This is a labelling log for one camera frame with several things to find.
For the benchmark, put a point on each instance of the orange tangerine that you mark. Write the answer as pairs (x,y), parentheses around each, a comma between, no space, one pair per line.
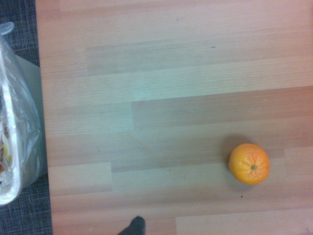
(249,164)

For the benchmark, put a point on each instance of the grey trash bin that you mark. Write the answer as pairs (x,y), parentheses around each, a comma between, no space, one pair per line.
(34,83)

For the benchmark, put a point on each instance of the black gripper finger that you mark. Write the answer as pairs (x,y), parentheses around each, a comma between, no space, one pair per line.
(135,227)

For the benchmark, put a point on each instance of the clear plastic bin liner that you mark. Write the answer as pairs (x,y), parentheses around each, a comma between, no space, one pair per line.
(17,102)

